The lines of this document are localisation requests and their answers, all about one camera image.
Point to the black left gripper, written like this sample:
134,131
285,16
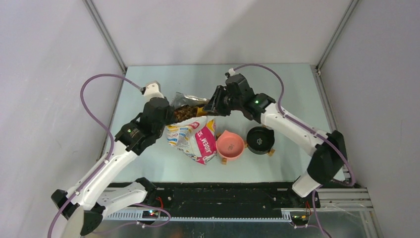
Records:
171,117

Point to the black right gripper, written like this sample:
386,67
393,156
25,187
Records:
214,105

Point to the printed cat food bag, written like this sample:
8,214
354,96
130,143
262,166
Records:
194,137

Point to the yellow plastic scoop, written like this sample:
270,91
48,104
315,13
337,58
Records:
200,110

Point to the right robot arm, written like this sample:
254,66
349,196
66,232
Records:
327,150

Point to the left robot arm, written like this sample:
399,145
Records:
86,204

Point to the pink pet bowl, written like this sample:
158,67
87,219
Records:
230,146

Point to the black pet bowl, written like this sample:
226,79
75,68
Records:
260,140

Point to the brown kibble in bag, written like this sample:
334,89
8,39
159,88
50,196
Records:
184,113

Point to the wooden bowl stand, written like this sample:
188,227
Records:
246,155

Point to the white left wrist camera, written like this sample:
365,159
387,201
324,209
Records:
152,90

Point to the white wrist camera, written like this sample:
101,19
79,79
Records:
152,90
231,72

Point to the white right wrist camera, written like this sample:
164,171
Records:
231,72

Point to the left aluminium frame post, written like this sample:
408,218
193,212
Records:
104,32

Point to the aluminium corner frame post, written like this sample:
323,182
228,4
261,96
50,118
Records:
353,4

